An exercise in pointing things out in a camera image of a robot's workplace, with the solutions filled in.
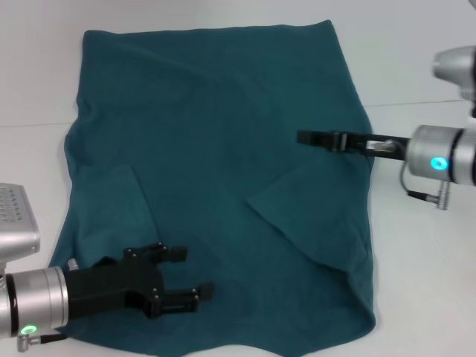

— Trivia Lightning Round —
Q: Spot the teal blue t-shirt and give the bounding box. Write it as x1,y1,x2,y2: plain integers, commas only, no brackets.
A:
48,20,376,357

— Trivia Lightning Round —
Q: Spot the right gripper cable with connector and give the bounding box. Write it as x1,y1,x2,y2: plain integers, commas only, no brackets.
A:
399,163,454,212

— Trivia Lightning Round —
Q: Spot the gripper cable with connector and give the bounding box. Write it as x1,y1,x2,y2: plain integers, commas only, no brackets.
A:
16,258,82,353
399,163,454,212

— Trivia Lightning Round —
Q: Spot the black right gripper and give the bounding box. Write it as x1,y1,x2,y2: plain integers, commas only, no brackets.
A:
297,129,412,162

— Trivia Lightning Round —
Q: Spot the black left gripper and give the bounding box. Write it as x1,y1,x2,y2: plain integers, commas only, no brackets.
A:
62,241,216,321

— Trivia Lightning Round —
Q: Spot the left gripper cable with connector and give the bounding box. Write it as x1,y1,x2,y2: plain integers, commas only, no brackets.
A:
16,258,82,353

